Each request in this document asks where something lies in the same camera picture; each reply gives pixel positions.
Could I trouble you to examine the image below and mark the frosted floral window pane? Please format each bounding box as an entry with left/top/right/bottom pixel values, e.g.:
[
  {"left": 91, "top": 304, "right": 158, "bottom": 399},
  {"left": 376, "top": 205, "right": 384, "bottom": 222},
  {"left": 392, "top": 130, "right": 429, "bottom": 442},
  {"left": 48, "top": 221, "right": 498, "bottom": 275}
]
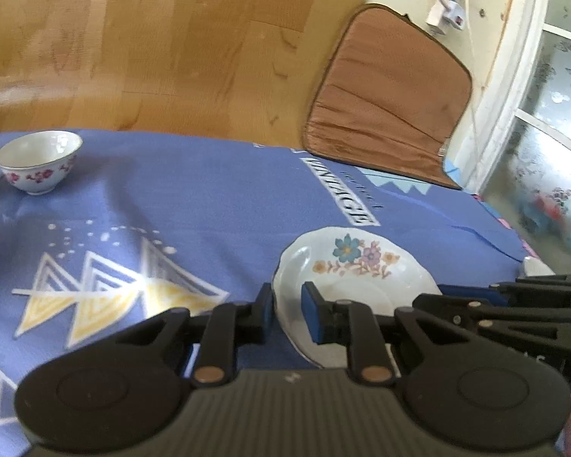
[{"left": 480, "top": 24, "right": 571, "bottom": 286}]

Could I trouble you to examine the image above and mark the white plug adapter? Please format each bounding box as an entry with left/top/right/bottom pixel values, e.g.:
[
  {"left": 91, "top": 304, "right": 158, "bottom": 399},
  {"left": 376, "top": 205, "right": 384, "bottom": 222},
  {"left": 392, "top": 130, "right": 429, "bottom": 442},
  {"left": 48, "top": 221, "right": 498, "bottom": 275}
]
[{"left": 426, "top": 2, "right": 467, "bottom": 36}]

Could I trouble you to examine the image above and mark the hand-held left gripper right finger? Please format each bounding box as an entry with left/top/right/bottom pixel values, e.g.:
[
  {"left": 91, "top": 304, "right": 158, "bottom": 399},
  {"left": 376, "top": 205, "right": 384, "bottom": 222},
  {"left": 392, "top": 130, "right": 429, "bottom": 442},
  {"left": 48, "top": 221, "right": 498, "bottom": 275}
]
[{"left": 301, "top": 281, "right": 458, "bottom": 387}]

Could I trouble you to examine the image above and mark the large white floral plate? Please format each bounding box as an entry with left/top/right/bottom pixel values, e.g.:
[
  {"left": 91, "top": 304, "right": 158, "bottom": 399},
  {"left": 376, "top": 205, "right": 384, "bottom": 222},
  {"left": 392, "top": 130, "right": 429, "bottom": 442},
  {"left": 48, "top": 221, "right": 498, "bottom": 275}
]
[{"left": 272, "top": 227, "right": 443, "bottom": 369}]

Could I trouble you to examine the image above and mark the white pink-floral bowl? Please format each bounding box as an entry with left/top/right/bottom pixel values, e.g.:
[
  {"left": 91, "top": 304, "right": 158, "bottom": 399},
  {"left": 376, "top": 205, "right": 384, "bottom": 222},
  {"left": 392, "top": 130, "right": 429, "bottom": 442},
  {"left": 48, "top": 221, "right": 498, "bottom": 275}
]
[{"left": 0, "top": 131, "right": 83, "bottom": 195}]

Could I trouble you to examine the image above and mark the wood-pattern vinyl sheet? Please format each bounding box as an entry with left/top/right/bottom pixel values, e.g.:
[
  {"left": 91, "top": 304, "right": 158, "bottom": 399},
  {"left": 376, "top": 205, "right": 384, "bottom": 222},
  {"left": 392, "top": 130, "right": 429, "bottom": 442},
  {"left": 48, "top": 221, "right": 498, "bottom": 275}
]
[{"left": 0, "top": 0, "right": 381, "bottom": 148}]

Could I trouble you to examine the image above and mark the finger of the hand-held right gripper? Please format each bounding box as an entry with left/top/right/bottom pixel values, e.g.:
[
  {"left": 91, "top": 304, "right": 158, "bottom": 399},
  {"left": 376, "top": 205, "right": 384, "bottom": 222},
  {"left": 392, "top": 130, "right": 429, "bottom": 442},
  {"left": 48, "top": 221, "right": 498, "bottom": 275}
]
[
  {"left": 442, "top": 273, "right": 571, "bottom": 308},
  {"left": 412, "top": 294, "right": 571, "bottom": 330}
]

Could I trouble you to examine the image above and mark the white window frame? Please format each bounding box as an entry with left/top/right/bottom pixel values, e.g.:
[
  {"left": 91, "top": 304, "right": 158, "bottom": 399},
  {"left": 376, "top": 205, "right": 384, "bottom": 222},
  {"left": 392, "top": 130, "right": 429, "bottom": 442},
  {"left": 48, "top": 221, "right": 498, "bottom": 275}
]
[{"left": 438, "top": 0, "right": 571, "bottom": 196}]

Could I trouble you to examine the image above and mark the blue printed blanket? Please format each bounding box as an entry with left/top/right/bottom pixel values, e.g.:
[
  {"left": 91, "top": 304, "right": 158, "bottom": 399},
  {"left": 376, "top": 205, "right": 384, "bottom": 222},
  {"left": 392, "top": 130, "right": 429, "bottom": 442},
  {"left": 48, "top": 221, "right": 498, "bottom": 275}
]
[{"left": 0, "top": 128, "right": 571, "bottom": 443}]

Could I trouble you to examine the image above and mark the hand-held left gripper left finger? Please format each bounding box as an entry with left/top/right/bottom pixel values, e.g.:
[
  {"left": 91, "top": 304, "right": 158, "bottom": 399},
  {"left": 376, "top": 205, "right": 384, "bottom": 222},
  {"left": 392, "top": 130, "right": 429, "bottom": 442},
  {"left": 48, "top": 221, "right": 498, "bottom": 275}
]
[{"left": 115, "top": 282, "right": 274, "bottom": 388}]

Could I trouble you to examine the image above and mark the brown seat cushion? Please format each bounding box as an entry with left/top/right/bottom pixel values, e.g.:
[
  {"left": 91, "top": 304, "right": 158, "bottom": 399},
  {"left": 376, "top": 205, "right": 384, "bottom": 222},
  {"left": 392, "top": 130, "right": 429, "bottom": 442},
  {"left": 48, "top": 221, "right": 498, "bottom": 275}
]
[{"left": 302, "top": 4, "right": 473, "bottom": 191}]

